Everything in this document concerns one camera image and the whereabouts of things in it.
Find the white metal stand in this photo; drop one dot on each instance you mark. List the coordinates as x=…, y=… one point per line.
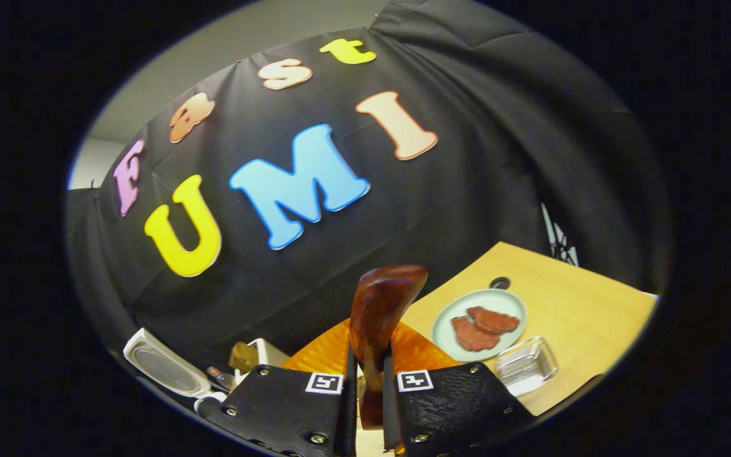
x=559, y=241

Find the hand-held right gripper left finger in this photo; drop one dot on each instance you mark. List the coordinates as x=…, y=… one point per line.
x=276, y=406

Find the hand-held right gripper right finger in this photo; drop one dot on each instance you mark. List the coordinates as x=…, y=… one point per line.
x=454, y=412

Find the black backdrop cloth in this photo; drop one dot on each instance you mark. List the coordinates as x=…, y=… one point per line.
x=499, y=158

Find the pale green plate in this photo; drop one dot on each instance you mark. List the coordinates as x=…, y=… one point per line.
x=448, y=330

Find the brown bread slice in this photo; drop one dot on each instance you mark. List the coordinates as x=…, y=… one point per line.
x=243, y=357

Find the white rice cooker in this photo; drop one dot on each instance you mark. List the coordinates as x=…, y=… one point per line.
x=165, y=368

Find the red meat slice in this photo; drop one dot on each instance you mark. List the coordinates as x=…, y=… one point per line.
x=473, y=336
x=492, y=320

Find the white toaster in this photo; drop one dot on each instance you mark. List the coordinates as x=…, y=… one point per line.
x=270, y=355

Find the clear plastic water bottle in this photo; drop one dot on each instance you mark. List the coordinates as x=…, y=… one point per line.
x=221, y=377

